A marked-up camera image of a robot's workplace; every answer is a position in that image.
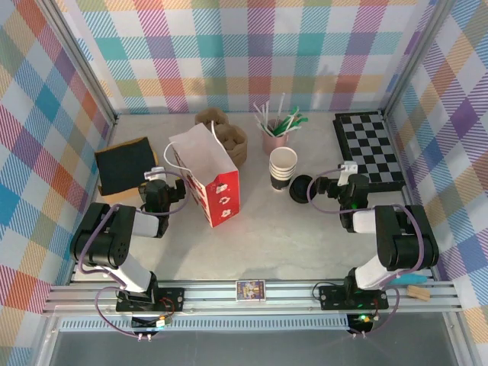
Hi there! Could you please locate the aluminium frame post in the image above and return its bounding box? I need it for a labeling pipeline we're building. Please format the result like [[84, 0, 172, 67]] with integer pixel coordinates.
[[37, 0, 120, 127], [380, 0, 457, 121]]

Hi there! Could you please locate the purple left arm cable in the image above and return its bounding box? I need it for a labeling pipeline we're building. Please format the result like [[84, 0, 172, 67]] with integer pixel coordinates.
[[78, 170, 190, 339]]

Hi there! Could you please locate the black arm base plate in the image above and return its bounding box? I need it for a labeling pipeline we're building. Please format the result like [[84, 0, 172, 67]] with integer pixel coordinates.
[[318, 284, 390, 310], [115, 287, 186, 313]]

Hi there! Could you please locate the red white paper bag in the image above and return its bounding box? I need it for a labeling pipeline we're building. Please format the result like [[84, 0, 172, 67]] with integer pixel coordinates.
[[163, 120, 241, 229]]

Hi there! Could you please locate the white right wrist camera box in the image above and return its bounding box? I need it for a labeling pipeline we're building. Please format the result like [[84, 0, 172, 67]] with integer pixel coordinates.
[[338, 161, 359, 185]]

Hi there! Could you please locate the pink straw holder cup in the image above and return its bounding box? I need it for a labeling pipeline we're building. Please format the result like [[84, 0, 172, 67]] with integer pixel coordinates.
[[261, 118, 290, 156]]

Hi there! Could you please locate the playing card box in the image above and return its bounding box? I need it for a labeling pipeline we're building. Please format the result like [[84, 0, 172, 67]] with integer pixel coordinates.
[[235, 279, 266, 303]]

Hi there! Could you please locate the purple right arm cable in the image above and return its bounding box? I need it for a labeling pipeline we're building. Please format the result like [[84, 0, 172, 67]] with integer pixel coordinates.
[[307, 169, 426, 339]]

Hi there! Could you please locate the black grey chessboard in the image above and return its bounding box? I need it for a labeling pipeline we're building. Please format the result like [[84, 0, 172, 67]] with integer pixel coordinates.
[[333, 111, 407, 194]]

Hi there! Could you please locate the small controller board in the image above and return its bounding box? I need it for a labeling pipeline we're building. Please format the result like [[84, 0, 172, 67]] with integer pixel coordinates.
[[346, 312, 375, 333], [130, 314, 172, 330]]

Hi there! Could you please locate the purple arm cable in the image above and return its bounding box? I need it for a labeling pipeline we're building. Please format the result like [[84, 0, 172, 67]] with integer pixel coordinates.
[[307, 169, 426, 339], [78, 170, 190, 339]]

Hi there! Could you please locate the grey slotted cable duct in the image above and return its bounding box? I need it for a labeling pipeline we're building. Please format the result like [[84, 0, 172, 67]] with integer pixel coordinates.
[[56, 318, 354, 332]]

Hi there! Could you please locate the small wooden block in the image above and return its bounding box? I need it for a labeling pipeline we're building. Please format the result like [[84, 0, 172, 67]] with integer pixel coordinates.
[[406, 284, 431, 302]]

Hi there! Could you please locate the wide aluminium frame rail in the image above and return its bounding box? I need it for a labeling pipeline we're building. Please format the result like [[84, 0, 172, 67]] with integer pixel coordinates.
[[41, 279, 464, 316]]

